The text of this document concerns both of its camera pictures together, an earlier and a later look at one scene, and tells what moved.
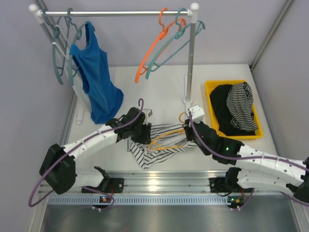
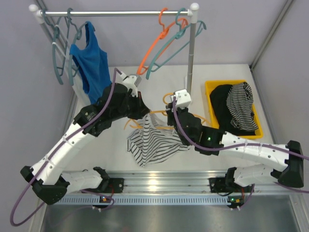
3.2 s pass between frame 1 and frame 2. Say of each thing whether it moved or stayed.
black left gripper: moved
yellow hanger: moved
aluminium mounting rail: stayed
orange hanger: stayed
